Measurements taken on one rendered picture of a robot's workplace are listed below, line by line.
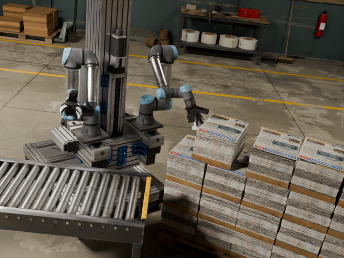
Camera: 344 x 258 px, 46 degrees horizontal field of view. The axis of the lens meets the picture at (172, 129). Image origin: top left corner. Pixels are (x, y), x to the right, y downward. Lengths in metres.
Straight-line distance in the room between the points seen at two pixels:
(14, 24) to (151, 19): 2.86
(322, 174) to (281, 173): 0.25
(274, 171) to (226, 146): 0.35
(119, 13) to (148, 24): 6.21
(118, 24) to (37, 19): 5.60
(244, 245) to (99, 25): 1.90
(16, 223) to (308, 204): 1.77
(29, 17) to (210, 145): 6.40
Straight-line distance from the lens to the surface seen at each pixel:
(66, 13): 9.54
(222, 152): 2.76
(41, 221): 2.34
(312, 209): 2.81
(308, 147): 2.85
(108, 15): 3.03
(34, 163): 2.78
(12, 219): 2.38
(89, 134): 3.04
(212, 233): 3.11
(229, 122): 2.96
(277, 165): 2.69
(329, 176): 2.68
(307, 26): 9.67
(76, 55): 2.84
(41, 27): 8.61
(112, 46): 3.06
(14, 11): 9.16
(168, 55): 3.15
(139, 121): 3.28
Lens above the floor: 2.23
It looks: 25 degrees down
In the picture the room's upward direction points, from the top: 7 degrees clockwise
